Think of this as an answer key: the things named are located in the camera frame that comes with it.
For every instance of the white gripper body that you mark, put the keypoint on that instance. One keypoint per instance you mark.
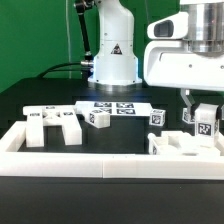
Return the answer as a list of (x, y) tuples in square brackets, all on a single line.
[(186, 51)]

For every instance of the white chair seat piece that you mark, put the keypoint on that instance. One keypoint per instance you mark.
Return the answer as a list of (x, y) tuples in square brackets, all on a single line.
[(178, 143)]

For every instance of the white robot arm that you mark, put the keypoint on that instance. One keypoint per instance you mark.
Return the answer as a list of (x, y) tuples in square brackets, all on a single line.
[(115, 67)]

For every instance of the white chair back piece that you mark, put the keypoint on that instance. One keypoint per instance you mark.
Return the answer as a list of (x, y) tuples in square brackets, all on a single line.
[(39, 117)]

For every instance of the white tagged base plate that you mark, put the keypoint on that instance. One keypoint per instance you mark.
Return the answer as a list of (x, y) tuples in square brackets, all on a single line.
[(116, 108)]

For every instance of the white U-shaped fence frame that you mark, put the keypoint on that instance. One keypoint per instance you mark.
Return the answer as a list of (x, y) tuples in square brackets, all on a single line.
[(13, 162)]

